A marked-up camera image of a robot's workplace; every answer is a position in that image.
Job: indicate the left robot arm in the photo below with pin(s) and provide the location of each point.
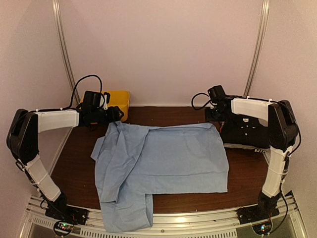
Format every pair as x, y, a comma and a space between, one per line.
22, 139

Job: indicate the black shirt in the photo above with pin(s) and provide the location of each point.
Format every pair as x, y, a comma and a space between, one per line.
244, 130

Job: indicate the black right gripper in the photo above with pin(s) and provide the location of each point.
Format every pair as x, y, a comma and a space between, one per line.
209, 117

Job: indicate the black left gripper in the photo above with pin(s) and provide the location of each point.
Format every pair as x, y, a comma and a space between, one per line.
114, 115

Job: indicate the right aluminium frame post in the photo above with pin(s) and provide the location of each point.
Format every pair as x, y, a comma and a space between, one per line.
264, 16

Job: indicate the aluminium frame post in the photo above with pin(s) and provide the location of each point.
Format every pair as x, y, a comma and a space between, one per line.
62, 42
264, 16

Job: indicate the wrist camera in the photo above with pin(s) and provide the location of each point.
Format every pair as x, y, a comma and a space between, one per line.
216, 93
105, 100

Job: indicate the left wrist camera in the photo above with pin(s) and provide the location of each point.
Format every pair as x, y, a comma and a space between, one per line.
105, 100

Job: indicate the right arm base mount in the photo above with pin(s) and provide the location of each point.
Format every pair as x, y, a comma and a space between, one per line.
253, 214

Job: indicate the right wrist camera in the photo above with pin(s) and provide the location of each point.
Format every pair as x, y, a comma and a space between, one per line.
216, 93

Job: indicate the aluminium front rail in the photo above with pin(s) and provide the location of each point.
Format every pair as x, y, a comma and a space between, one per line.
211, 224

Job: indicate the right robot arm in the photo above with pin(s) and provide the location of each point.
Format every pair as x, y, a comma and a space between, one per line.
283, 130

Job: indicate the left aluminium frame post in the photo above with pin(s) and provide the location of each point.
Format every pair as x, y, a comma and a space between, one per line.
62, 42

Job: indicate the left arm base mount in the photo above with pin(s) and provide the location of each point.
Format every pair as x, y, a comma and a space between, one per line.
69, 214

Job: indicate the yellow plastic basket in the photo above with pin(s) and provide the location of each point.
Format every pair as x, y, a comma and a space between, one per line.
119, 101

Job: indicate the grey shirt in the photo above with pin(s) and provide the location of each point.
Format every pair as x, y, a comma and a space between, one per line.
245, 147

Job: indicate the light blue long sleeve shirt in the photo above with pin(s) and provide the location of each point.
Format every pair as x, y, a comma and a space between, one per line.
134, 162

